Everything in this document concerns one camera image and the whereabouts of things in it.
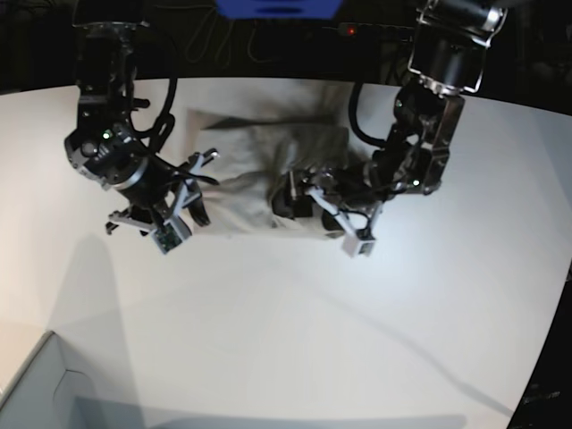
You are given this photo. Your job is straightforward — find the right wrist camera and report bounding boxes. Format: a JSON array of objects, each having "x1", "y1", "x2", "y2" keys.
[{"x1": 150, "y1": 217, "x2": 192, "y2": 255}]

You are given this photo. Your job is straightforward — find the blue bin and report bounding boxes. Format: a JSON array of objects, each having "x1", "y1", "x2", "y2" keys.
[{"x1": 215, "y1": 0, "x2": 342, "y2": 20}]

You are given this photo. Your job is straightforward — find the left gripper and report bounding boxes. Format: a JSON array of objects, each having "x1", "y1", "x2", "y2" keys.
[{"x1": 271, "y1": 168, "x2": 384, "y2": 238}]

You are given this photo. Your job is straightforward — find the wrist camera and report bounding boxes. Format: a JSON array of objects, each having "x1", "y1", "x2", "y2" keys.
[
  {"x1": 341, "y1": 234, "x2": 376, "y2": 257},
  {"x1": 150, "y1": 217, "x2": 192, "y2": 255}
]

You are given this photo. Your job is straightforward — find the beige t-shirt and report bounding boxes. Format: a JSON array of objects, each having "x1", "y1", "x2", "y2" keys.
[{"x1": 186, "y1": 84, "x2": 349, "y2": 240}]

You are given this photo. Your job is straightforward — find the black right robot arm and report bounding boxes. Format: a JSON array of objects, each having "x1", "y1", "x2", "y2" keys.
[{"x1": 64, "y1": 1, "x2": 218, "y2": 241}]

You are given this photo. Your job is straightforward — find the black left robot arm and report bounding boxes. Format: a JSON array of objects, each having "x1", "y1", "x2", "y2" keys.
[{"x1": 271, "y1": 1, "x2": 508, "y2": 240}]

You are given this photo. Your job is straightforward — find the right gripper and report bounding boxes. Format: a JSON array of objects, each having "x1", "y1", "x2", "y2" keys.
[{"x1": 105, "y1": 149, "x2": 219, "y2": 236}]

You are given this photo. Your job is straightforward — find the black power strip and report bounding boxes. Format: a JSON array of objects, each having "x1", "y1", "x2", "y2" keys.
[{"x1": 323, "y1": 22, "x2": 415, "y2": 43}]

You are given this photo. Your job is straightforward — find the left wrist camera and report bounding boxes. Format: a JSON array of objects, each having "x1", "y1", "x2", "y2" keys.
[{"x1": 341, "y1": 234, "x2": 376, "y2": 257}]

